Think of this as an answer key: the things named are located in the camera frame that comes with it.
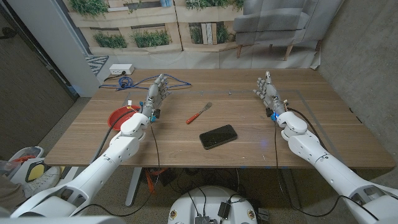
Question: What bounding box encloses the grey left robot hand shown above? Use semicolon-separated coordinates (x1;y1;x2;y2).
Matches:
141;73;172;123

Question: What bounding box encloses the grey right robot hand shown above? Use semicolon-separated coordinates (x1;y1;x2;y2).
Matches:
252;70;287;121

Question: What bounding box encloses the red-handled metal fork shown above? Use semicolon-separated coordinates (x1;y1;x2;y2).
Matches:
185;101;213;125

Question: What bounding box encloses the red bowl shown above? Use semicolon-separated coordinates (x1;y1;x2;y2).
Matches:
107;105;142;131

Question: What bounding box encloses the printed garden backdrop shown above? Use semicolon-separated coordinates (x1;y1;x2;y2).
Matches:
62;0;346;70

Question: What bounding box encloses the white power strip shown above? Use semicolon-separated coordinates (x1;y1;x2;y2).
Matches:
109;63;136;76

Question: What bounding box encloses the black smartphone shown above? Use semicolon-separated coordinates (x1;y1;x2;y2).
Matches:
198;124;238;151

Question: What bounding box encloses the white table leg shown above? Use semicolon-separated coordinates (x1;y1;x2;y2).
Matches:
125;167;143;207

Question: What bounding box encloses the grey table leg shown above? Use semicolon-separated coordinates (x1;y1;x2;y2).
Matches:
281;167;302;210

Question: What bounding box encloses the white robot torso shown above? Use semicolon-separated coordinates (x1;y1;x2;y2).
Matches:
167;185;258;224

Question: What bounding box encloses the black power adapter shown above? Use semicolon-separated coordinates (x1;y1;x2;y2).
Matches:
217;201;231;219

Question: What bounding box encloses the white bin with orange item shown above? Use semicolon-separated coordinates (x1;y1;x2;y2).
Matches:
8;146;45;162

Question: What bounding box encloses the white sneaker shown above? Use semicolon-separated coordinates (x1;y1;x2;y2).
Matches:
23;166;62;198

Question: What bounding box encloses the blue USB cable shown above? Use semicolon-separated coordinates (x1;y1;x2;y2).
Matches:
98;73;192;92

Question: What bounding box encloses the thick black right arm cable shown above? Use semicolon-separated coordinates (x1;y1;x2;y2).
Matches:
285;106;329;152

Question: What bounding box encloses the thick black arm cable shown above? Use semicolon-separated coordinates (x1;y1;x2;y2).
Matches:
285;106;329;152
91;108;139;164

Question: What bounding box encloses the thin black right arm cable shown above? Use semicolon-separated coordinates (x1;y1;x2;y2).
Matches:
273;119;381;222

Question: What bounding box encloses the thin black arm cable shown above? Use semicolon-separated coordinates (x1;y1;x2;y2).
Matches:
73;123;161;218
273;119;381;222

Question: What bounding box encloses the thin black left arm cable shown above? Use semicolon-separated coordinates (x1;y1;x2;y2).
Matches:
73;123;161;218

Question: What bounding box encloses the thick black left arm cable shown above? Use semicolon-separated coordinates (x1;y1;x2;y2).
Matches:
91;108;139;164

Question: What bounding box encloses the orange strap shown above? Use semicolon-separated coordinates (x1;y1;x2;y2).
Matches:
144;167;169;195

